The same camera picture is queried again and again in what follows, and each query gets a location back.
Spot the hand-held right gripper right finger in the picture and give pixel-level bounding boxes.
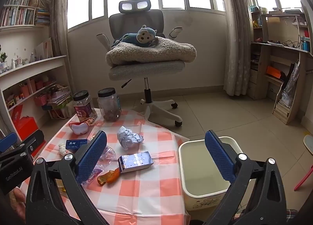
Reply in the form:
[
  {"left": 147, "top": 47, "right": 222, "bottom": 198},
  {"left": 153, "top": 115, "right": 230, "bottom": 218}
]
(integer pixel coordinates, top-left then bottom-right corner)
[{"left": 205, "top": 130, "right": 287, "bottom": 225}]

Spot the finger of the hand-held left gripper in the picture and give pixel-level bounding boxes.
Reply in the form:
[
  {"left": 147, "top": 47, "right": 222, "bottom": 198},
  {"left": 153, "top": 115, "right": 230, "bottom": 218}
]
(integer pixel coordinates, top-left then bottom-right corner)
[
  {"left": 11, "top": 130, "right": 46, "bottom": 160},
  {"left": 0, "top": 132, "right": 18, "bottom": 153}
]

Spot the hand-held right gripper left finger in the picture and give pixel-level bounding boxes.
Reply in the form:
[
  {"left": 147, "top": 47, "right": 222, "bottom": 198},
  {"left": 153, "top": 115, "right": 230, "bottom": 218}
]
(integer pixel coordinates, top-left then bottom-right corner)
[{"left": 26, "top": 131, "right": 108, "bottom": 225}]

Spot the white plastic bin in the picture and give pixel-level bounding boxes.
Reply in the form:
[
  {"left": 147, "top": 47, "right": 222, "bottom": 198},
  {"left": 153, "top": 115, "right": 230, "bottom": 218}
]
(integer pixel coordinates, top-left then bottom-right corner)
[{"left": 178, "top": 136, "right": 245, "bottom": 212}]

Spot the red instant noodle cup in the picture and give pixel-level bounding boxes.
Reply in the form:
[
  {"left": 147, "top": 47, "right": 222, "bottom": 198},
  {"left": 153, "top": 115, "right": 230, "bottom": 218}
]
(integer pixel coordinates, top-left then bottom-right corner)
[{"left": 68, "top": 117, "right": 95, "bottom": 135}]

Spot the white paper ball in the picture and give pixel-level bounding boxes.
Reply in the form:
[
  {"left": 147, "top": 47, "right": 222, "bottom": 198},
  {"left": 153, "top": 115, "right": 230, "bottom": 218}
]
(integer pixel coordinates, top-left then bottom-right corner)
[{"left": 117, "top": 126, "right": 144, "bottom": 151}]

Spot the person's left hand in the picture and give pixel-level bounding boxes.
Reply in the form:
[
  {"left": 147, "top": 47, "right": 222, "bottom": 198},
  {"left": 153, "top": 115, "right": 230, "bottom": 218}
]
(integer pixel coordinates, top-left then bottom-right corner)
[{"left": 10, "top": 187, "right": 27, "bottom": 223}]

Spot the red cardboard box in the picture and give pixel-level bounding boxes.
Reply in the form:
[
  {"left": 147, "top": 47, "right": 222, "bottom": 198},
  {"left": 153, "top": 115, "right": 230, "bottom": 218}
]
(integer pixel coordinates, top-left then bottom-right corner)
[{"left": 11, "top": 115, "right": 46, "bottom": 159}]

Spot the crushed clear plastic bottle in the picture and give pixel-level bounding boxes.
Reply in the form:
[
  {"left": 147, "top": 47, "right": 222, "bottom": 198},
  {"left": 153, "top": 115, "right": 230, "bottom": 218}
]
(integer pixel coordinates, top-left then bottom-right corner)
[{"left": 84, "top": 145, "right": 117, "bottom": 184}]

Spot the small dark blue box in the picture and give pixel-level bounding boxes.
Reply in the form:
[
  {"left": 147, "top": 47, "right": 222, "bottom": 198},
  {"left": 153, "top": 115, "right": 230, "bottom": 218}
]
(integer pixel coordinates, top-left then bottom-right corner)
[{"left": 66, "top": 139, "right": 88, "bottom": 152}]

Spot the orange plastic wrapper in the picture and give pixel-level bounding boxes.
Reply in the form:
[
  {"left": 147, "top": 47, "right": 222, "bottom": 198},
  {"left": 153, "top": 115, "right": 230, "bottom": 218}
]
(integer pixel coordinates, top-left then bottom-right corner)
[{"left": 97, "top": 168, "right": 121, "bottom": 186}]

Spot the pink storage basket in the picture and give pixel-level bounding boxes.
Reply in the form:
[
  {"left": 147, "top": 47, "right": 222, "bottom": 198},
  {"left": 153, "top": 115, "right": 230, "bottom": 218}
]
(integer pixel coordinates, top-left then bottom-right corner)
[{"left": 34, "top": 94, "right": 48, "bottom": 106}]

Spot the silver blue carton box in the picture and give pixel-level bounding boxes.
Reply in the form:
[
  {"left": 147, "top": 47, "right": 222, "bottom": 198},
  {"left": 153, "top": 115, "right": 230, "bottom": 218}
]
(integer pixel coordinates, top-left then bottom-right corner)
[{"left": 118, "top": 151, "right": 154, "bottom": 174}]

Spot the jar with purple label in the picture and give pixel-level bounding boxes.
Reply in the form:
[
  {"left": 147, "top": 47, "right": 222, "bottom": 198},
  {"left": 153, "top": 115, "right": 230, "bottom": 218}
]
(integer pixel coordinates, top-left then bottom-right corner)
[{"left": 73, "top": 90, "right": 98, "bottom": 121}]

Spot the basket of stacked papers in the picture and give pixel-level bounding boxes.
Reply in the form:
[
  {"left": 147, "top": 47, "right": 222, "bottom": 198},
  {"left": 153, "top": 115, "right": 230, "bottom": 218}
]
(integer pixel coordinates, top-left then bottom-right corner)
[{"left": 47, "top": 85, "right": 72, "bottom": 119}]

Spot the clear jar of brown nuts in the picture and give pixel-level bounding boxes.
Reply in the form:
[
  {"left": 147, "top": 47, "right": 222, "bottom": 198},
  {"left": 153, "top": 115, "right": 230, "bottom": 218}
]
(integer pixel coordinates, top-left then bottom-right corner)
[{"left": 97, "top": 88, "right": 122, "bottom": 121}]

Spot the orange white checkered tablecloth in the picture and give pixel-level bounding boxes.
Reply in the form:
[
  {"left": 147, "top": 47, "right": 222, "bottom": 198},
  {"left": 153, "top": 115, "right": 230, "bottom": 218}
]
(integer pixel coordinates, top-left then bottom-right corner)
[{"left": 20, "top": 109, "right": 191, "bottom": 225}]

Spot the white bookshelf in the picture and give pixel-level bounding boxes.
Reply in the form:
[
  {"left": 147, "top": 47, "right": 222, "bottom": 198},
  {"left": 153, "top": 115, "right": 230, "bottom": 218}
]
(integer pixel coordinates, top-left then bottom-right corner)
[{"left": 0, "top": 0, "right": 74, "bottom": 132}]

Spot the small red-legged stool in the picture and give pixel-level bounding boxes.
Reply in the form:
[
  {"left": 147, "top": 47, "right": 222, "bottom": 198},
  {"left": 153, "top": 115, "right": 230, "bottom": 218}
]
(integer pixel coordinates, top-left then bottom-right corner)
[{"left": 293, "top": 134, "right": 313, "bottom": 192}]

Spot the orange flat box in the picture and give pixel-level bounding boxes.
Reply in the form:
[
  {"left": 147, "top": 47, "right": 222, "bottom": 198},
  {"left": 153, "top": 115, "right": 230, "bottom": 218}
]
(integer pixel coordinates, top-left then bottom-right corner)
[{"left": 266, "top": 66, "right": 284, "bottom": 80}]

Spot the clear plastic bag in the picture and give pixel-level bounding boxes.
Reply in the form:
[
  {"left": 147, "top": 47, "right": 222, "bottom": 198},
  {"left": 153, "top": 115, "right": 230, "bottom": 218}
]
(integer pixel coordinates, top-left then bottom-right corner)
[{"left": 281, "top": 61, "right": 301, "bottom": 108}]

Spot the wooden desk shelf unit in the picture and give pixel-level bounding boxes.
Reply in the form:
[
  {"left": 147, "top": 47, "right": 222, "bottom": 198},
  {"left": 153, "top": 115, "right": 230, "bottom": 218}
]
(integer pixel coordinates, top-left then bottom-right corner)
[{"left": 249, "top": 7, "right": 313, "bottom": 125}]

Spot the beige curtain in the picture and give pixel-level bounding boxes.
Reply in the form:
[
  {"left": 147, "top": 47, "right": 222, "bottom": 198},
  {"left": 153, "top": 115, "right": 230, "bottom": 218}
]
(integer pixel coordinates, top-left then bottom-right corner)
[
  {"left": 49, "top": 0, "right": 74, "bottom": 88},
  {"left": 216, "top": 0, "right": 257, "bottom": 97}
]

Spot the beige fleece blanket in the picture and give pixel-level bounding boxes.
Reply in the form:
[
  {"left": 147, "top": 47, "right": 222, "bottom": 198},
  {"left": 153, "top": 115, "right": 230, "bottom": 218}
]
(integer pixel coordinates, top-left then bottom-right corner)
[{"left": 106, "top": 36, "right": 197, "bottom": 67}]

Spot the row of upright books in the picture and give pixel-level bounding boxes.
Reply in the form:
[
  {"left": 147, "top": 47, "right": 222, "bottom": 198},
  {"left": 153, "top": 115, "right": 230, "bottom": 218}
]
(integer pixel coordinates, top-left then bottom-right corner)
[{"left": 0, "top": 0, "right": 35, "bottom": 27}]

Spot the blue monkey plush toy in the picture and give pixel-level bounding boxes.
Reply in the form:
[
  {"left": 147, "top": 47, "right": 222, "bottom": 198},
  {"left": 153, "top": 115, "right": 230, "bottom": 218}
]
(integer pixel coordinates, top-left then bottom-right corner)
[{"left": 112, "top": 25, "right": 165, "bottom": 49}]

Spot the grey mesh office chair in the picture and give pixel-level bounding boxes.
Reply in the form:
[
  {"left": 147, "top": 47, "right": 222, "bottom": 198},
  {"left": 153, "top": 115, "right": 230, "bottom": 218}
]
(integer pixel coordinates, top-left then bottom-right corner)
[{"left": 96, "top": 0, "right": 197, "bottom": 128}]

